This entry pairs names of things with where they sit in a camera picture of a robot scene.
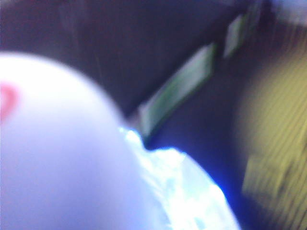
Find clear mineral water bottle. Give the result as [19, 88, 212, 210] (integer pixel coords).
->
[0, 51, 241, 230]

